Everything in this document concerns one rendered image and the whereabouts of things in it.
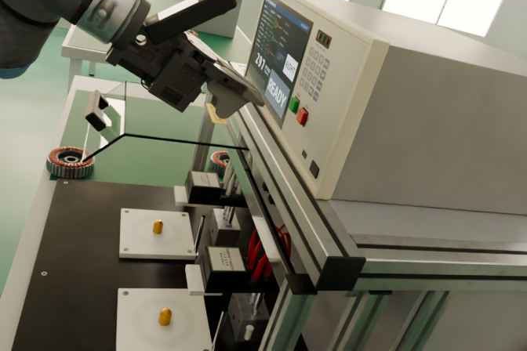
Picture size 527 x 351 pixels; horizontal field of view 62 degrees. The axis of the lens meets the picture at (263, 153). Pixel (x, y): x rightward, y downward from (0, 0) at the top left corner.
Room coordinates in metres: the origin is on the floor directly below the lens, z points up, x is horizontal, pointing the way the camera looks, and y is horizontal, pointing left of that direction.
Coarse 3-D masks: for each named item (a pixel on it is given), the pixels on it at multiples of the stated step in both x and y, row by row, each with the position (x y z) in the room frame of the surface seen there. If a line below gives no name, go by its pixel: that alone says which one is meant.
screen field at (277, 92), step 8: (272, 72) 0.74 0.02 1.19; (272, 80) 0.73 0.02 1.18; (280, 80) 0.70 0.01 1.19; (272, 88) 0.72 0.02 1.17; (280, 88) 0.69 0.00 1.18; (288, 88) 0.66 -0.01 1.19; (272, 96) 0.71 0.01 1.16; (280, 96) 0.68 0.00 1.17; (288, 96) 0.65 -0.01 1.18; (272, 104) 0.70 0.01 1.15; (280, 104) 0.67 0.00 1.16; (280, 112) 0.66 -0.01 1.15
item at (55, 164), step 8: (56, 152) 0.95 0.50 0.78; (64, 152) 0.96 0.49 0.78; (72, 152) 0.98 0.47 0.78; (80, 152) 0.98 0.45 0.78; (48, 160) 0.90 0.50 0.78; (56, 160) 0.91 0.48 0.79; (64, 160) 0.93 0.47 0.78; (72, 160) 0.96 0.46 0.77; (80, 160) 0.97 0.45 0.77; (88, 160) 0.95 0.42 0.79; (48, 168) 0.90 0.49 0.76; (56, 168) 0.89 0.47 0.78; (64, 168) 0.89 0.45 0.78; (72, 168) 0.90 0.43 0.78; (80, 168) 0.91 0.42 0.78; (88, 168) 0.93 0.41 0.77; (64, 176) 0.89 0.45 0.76; (72, 176) 0.90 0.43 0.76; (80, 176) 0.91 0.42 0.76
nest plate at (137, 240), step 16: (128, 208) 0.81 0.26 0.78; (128, 224) 0.76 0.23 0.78; (144, 224) 0.77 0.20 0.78; (176, 224) 0.80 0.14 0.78; (128, 240) 0.71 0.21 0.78; (144, 240) 0.72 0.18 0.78; (160, 240) 0.74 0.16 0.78; (176, 240) 0.75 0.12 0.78; (192, 240) 0.77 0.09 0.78; (128, 256) 0.67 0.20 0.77; (144, 256) 0.68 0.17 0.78; (160, 256) 0.69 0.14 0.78; (176, 256) 0.71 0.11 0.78; (192, 256) 0.72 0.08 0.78
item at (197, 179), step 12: (192, 180) 0.77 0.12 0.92; (204, 180) 0.78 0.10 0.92; (216, 180) 0.80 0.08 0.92; (180, 192) 0.78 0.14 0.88; (192, 192) 0.75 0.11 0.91; (204, 192) 0.76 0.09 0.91; (216, 192) 0.77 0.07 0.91; (180, 204) 0.75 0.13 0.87; (192, 204) 0.76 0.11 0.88; (216, 204) 0.77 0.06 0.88; (228, 204) 0.78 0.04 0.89; (240, 204) 0.79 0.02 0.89; (228, 216) 0.81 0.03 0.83
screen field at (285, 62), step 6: (276, 54) 0.75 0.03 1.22; (282, 54) 0.72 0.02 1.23; (288, 54) 0.70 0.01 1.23; (276, 60) 0.74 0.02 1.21; (282, 60) 0.71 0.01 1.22; (288, 60) 0.69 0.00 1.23; (294, 60) 0.67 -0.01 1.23; (282, 66) 0.71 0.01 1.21; (288, 66) 0.68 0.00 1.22; (294, 66) 0.66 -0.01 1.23; (288, 72) 0.68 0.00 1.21; (294, 72) 0.66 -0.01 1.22
